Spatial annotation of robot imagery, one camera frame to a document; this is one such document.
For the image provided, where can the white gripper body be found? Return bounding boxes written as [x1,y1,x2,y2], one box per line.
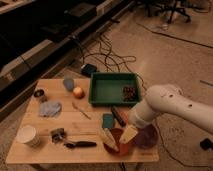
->
[128,101,156,128]

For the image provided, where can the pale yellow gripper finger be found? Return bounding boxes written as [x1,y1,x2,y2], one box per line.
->
[119,125,138,144]

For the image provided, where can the pale yellow banana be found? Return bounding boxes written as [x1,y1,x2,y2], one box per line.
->
[99,128,119,152]

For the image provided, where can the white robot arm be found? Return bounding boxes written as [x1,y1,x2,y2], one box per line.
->
[119,84,213,144]

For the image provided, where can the green plastic tray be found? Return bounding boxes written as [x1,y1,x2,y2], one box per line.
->
[88,73,141,106]

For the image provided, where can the orange bowl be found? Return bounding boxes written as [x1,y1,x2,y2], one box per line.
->
[103,128,132,156]

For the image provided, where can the purple bowl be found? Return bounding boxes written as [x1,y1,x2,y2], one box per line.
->
[134,124,158,149]

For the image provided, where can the dark grapes bunch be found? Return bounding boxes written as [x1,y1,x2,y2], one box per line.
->
[123,86,136,101]

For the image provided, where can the teal sponge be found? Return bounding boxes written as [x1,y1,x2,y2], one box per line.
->
[102,114,115,129]

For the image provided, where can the wooden spoon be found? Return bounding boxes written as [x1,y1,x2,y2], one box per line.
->
[72,102,91,120]

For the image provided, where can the orange apple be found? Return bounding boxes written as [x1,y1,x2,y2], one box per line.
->
[73,87,85,99]

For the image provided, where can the wooden table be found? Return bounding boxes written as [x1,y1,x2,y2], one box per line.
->
[6,79,159,164]

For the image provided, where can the black object on floor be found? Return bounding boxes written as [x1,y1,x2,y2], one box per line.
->
[200,138,213,150]

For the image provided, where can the small metal clip toy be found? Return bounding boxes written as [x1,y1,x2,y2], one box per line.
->
[51,128,66,143]

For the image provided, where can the black power box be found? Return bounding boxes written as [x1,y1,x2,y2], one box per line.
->
[81,64,97,77]

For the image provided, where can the blue grey cup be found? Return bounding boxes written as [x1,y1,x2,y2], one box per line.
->
[63,78,74,92]

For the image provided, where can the blue crumpled cloth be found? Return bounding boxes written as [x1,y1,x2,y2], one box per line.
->
[39,101,62,117]

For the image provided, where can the small metal tin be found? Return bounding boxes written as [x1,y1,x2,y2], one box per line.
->
[34,89,47,103]

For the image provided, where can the white paper cup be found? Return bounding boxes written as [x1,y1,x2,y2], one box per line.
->
[16,125,40,147]

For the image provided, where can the office chair base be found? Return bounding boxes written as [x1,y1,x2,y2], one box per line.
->
[143,0,191,24]

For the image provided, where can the black handled utensil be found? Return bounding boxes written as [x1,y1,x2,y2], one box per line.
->
[64,141,97,149]

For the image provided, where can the black floor cables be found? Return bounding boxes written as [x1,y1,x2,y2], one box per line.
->
[71,33,148,91]

